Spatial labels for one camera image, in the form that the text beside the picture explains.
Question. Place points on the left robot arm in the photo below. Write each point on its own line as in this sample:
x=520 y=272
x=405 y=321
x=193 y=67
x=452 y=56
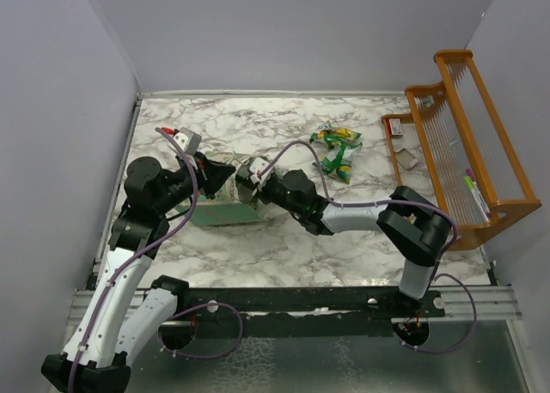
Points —
x=99 y=355

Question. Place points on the wooden tiered rack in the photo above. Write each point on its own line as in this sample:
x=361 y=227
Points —
x=451 y=126

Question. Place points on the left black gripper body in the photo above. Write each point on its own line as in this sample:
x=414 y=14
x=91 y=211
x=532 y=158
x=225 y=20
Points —
x=180 y=185

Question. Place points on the green printed paper bag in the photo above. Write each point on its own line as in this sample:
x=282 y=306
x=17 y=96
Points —
x=224 y=209

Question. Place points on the red white small box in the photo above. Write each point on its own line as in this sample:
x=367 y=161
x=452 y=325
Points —
x=395 y=127

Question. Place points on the green marker pen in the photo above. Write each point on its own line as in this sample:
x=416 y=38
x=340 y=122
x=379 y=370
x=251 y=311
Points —
x=477 y=198

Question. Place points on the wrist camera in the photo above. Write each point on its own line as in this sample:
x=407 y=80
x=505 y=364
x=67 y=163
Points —
x=260 y=171
x=188 y=140

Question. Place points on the yellow green snack packet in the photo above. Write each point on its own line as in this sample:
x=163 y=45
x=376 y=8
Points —
x=332 y=136

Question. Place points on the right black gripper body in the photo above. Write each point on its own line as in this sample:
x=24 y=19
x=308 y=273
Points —
x=273 y=193

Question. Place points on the purple marker pen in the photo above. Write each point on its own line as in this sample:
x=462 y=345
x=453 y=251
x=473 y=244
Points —
x=470 y=173

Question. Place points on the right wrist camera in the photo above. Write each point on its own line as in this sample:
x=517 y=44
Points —
x=260 y=171

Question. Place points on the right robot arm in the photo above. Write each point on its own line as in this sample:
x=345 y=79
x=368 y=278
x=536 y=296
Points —
x=415 y=227

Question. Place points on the small grey cardboard box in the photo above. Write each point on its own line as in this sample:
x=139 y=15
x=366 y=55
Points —
x=405 y=158

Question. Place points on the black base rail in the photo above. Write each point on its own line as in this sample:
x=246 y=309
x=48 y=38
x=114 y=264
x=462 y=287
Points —
x=291 y=312

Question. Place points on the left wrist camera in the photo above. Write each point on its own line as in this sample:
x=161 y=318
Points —
x=188 y=140

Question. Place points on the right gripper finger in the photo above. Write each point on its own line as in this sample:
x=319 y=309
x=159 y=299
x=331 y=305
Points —
x=243 y=177
x=242 y=189

